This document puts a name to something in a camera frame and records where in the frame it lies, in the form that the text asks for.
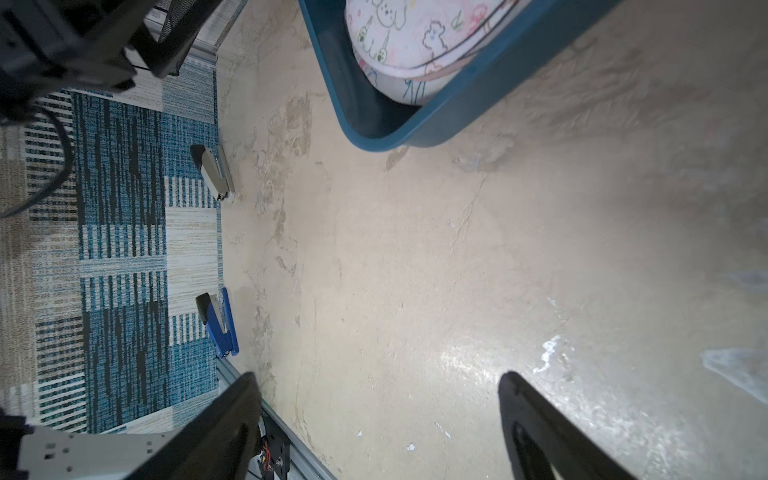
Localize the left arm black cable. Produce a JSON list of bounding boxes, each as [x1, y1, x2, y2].
[[0, 101, 76, 220]]

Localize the white butterfly coaster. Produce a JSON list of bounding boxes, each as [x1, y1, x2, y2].
[[343, 0, 528, 79]]

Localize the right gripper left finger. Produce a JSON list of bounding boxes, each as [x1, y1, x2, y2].
[[128, 372, 262, 479]]

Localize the blue handheld device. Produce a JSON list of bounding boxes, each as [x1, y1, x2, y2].
[[195, 287, 240, 358]]

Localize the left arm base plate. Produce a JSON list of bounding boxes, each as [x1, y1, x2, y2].
[[257, 413, 292, 480]]

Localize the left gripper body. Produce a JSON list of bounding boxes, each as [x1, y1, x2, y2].
[[1, 1, 155, 102]]

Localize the white marker black cap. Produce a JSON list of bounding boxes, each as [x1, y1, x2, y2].
[[190, 144, 236, 203]]

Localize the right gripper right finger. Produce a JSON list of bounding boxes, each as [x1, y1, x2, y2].
[[498, 371, 634, 479]]

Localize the teal plastic storage box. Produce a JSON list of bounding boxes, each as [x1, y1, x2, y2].
[[299, 1, 616, 152]]

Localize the pink kitty coaster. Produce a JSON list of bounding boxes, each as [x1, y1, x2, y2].
[[354, 53, 470, 106]]

